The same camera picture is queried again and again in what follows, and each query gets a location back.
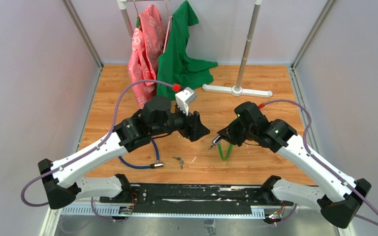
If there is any pink patterned garment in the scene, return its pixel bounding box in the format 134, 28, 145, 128
127, 4, 166, 109

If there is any right circuit board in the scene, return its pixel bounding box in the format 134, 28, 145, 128
265, 202, 286, 224

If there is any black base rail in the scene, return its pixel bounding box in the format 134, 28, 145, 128
95, 183, 282, 219

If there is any blue cable lock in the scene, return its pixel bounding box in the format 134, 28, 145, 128
118, 140, 164, 170

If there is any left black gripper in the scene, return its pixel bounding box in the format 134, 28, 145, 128
151, 102, 211, 142

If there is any circuit board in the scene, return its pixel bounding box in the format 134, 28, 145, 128
119, 193, 138, 215
265, 202, 286, 224

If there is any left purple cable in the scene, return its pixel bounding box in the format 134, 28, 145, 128
21, 80, 181, 223

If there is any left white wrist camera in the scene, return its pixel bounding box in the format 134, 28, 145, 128
175, 87, 197, 116

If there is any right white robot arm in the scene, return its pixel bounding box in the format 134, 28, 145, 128
214, 102, 372, 229

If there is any left circuit board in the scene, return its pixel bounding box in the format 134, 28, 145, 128
119, 193, 138, 215

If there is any green t-shirt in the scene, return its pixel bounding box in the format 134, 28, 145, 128
157, 0, 218, 89

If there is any green cable lock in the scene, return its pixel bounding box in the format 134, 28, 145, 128
211, 135, 234, 162

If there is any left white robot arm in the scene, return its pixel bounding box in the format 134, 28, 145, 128
38, 96, 210, 209

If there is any white clothes rack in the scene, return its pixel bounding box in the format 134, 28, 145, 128
116, 0, 273, 98

